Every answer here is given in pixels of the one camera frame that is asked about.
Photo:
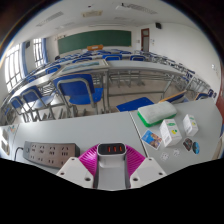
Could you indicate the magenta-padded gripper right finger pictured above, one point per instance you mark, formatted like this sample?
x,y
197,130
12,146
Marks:
x,y
146,170

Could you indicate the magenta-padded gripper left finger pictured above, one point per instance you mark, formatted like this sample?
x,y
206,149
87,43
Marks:
x,y
75,171

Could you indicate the white charger with black face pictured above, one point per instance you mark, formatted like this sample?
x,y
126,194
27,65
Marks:
x,y
111,166

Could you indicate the small white sticker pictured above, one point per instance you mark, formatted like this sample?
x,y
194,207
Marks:
x,y
164,156
176,152

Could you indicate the grey power strip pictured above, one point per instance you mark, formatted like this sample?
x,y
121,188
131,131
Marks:
x,y
50,153

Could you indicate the colourful picture card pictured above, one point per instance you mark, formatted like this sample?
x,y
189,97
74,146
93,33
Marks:
x,y
151,138

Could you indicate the tall white carton box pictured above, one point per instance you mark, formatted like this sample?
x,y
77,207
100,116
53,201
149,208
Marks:
x,y
170,132

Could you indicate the dark round sticker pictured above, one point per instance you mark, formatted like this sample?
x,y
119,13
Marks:
x,y
187,144

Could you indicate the blue round sticker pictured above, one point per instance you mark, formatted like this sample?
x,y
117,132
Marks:
x,y
196,148

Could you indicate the green and white sponge pack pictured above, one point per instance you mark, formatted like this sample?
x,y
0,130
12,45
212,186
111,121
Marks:
x,y
156,112

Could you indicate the small white carton box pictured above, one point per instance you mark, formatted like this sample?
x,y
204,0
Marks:
x,y
190,124

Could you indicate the blue chair seat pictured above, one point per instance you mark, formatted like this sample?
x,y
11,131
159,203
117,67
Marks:
x,y
134,104

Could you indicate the group of blue classroom chairs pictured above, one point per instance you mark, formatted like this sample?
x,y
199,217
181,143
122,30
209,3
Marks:
x,y
31,95

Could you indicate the group of grey classroom desks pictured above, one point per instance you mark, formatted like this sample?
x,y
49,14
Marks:
x,y
133,66

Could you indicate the large window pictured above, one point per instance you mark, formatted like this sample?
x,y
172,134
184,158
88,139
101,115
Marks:
x,y
11,66

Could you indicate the blue curtain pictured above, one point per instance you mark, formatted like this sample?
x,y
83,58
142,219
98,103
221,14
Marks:
x,y
24,60

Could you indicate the narrow window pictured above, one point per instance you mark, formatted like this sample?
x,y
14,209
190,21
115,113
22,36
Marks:
x,y
38,51

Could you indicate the orange lectern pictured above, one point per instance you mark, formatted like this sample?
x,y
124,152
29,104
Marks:
x,y
95,47

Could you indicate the brown door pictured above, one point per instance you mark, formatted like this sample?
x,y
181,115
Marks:
x,y
145,40

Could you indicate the green chalkboard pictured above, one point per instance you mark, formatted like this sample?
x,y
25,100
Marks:
x,y
94,40

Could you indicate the group of ceiling lights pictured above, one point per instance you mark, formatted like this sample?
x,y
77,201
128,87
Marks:
x,y
91,13

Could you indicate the blue chair with metal frame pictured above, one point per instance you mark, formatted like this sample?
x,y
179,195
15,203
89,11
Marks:
x,y
78,88

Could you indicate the black wall speaker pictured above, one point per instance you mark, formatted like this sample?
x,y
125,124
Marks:
x,y
158,25

